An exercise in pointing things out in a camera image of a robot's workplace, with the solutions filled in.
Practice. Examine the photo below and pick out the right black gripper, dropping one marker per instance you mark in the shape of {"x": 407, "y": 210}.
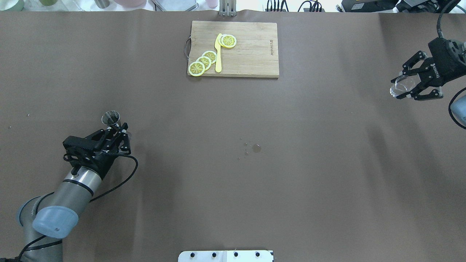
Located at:
{"x": 445, "y": 62}

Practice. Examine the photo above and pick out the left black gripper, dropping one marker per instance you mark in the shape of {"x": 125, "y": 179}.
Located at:
{"x": 103, "y": 162}

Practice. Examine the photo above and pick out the clear glass pitcher cup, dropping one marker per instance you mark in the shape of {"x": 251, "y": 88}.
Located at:
{"x": 402, "y": 84}

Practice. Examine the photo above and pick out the steel jigger measuring cup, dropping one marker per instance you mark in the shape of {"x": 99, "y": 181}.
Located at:
{"x": 112, "y": 119}

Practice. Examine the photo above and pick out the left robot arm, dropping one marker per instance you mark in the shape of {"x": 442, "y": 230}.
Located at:
{"x": 48, "y": 219}

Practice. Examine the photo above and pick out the pink plastic cup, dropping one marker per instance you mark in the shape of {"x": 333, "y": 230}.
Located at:
{"x": 212, "y": 3}

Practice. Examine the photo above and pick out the lemon slice middle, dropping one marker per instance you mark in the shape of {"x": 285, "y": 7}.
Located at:
{"x": 206, "y": 62}

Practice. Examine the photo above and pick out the lemon slice inner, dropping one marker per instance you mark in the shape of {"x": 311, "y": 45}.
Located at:
{"x": 212, "y": 55}

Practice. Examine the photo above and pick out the yellow plastic knife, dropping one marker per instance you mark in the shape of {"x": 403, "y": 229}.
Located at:
{"x": 218, "y": 64}

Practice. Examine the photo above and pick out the pink bowl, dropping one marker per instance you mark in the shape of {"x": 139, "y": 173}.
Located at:
{"x": 130, "y": 3}

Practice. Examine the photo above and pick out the kitchen scale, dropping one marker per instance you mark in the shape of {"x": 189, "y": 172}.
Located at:
{"x": 175, "y": 5}

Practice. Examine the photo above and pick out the lemon slice pair top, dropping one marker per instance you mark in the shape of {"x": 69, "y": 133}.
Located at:
{"x": 228, "y": 41}

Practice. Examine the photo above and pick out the bamboo cutting board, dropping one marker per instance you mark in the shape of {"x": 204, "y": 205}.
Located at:
{"x": 256, "y": 54}

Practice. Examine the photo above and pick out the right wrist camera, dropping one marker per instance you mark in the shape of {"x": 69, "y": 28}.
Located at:
{"x": 457, "y": 50}

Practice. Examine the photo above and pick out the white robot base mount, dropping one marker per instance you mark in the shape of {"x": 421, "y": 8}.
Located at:
{"x": 226, "y": 256}

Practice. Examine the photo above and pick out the aluminium frame post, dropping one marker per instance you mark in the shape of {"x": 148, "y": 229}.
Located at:
{"x": 227, "y": 8}

